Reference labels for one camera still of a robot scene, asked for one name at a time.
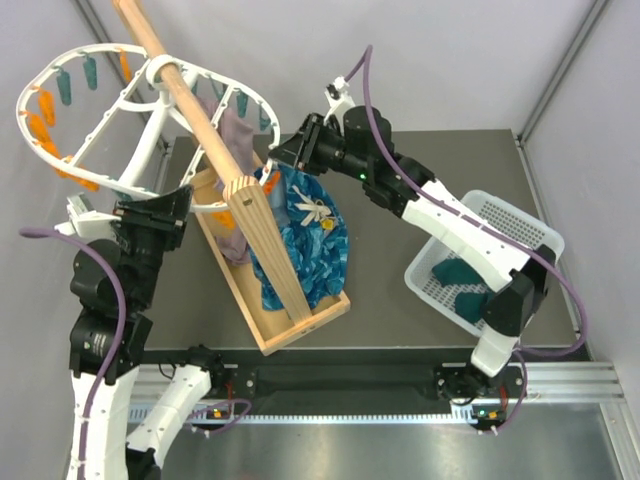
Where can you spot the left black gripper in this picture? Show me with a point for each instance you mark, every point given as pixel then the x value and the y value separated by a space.
pixel 167 212

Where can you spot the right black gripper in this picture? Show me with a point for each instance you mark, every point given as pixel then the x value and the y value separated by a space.
pixel 299 151

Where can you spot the white round clip hanger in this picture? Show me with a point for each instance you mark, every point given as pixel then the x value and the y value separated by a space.
pixel 91 121

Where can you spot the blue patterned cloth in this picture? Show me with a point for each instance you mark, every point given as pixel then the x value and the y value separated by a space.
pixel 313 230

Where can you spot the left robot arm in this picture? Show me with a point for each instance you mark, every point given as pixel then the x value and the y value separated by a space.
pixel 115 280

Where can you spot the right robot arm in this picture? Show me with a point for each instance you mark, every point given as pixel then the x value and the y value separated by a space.
pixel 359 144

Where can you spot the lilac cloth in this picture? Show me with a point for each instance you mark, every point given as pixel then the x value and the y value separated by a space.
pixel 237 136

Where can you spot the wooden rod stand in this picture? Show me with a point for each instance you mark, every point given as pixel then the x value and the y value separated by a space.
pixel 249 207

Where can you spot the dark teal sock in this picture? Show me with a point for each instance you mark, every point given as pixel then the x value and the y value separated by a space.
pixel 456 272
pixel 470 305

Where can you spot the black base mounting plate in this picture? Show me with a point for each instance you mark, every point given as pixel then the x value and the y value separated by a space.
pixel 354 381

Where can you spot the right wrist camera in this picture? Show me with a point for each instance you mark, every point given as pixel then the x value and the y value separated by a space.
pixel 339 99

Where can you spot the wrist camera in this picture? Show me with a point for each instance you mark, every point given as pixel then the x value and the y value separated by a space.
pixel 85 221
pixel 339 99

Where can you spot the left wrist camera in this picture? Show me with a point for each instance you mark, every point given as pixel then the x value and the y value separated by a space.
pixel 85 221

